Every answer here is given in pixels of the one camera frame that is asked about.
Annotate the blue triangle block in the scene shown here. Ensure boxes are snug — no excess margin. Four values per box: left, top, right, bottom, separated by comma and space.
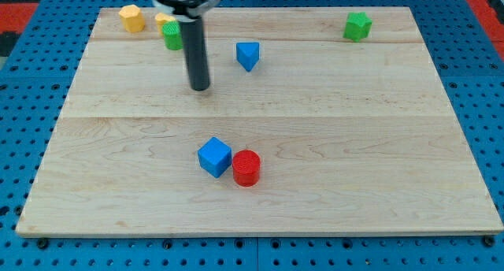
235, 42, 260, 72

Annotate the green star block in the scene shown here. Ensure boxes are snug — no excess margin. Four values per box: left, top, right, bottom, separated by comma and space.
343, 12, 372, 42

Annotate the red cylinder block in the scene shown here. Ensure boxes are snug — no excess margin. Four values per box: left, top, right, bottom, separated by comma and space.
232, 150, 261, 187

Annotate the blue cube block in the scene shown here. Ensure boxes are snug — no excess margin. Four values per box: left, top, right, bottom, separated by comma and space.
198, 137, 232, 178

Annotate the light wooden board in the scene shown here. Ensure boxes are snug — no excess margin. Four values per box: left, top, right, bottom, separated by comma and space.
17, 7, 503, 238

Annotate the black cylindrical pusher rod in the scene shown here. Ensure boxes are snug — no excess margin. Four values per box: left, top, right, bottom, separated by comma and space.
180, 17, 210, 91

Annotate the green cylinder block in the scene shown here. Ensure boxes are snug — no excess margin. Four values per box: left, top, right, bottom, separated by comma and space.
161, 20, 183, 50

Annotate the yellow block behind rod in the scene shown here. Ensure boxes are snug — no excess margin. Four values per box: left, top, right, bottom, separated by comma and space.
154, 13, 176, 35

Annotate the yellow hexagon block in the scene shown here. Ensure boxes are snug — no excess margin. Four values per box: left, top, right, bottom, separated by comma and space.
118, 5, 145, 33

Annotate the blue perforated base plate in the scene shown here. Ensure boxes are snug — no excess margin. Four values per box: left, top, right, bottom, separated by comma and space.
1, 0, 503, 270

